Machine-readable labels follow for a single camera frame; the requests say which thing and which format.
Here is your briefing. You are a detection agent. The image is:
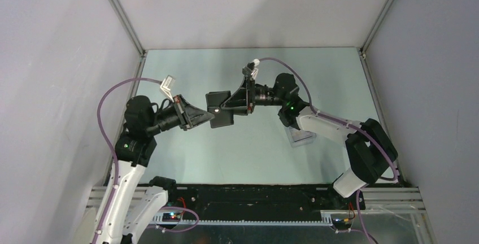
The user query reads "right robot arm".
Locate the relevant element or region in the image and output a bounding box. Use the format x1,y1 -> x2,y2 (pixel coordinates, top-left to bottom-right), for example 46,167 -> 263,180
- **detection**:
208,73 -> 398,209

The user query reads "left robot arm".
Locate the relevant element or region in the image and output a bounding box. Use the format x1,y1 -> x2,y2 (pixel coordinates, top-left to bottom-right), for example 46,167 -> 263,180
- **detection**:
87,95 -> 214,243

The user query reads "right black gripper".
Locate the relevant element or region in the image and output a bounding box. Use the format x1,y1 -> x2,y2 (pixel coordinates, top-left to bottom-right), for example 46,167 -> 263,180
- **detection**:
221,76 -> 285,116

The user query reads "right controller board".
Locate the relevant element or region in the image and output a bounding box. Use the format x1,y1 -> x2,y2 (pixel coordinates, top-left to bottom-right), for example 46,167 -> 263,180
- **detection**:
331,218 -> 354,233

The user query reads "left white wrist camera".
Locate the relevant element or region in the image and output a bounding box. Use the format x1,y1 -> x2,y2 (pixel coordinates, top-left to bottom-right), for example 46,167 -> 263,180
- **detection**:
160,75 -> 176,101

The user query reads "left aluminium frame post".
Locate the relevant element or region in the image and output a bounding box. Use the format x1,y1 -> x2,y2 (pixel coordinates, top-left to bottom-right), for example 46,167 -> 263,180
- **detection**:
108,0 -> 146,57

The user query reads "controller board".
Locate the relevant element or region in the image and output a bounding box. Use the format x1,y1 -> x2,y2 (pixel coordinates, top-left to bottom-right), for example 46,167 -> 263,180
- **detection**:
331,218 -> 354,233
161,212 -> 183,225

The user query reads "right aluminium frame post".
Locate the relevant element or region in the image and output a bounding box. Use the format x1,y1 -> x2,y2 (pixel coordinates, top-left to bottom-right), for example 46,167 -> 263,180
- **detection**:
359,0 -> 396,55

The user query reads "clear plastic card tray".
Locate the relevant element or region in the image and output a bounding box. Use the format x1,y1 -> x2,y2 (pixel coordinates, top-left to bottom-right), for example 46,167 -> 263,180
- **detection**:
285,127 -> 317,148

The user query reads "aluminium frame post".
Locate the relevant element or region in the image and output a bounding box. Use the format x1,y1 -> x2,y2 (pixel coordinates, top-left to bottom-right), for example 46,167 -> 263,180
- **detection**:
359,0 -> 396,55
108,0 -> 146,57

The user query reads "left controller board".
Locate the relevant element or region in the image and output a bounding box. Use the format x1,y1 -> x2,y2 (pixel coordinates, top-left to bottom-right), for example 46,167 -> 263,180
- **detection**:
161,212 -> 183,225

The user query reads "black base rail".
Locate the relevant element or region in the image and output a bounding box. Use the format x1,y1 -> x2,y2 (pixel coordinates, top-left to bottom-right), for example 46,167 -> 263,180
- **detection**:
167,184 -> 365,222

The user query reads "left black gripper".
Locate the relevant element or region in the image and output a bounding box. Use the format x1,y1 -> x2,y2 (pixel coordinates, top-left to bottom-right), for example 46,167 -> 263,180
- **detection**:
146,94 -> 215,136

